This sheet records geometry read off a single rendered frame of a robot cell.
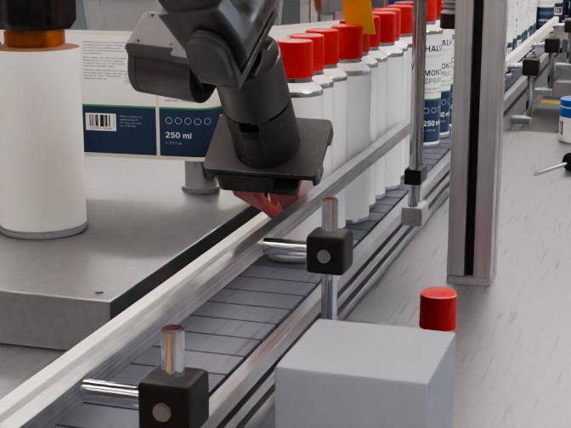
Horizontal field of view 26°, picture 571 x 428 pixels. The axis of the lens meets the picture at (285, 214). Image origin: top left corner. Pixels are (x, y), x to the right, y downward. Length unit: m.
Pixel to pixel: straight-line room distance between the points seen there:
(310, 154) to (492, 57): 0.26
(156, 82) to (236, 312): 0.20
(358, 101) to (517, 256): 0.26
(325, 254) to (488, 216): 0.37
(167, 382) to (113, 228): 0.67
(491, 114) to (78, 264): 0.42
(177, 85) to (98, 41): 0.45
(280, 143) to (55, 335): 0.26
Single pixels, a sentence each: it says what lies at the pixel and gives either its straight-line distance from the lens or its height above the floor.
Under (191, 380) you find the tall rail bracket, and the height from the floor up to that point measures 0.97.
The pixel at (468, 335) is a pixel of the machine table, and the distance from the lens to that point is 1.12.
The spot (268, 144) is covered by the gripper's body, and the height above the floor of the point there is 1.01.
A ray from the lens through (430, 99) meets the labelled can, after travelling 1.70.
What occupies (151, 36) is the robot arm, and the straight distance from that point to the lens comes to 1.00.
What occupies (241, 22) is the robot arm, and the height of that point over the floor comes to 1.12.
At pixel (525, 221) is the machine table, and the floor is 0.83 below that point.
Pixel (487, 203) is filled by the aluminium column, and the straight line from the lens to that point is 1.25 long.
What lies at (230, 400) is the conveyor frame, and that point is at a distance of 0.86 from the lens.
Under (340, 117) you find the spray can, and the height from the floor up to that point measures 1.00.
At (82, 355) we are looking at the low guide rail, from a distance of 0.84.
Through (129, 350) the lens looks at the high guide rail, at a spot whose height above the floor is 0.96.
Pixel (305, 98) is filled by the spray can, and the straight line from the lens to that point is 1.12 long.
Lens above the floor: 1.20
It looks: 14 degrees down
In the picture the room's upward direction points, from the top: straight up
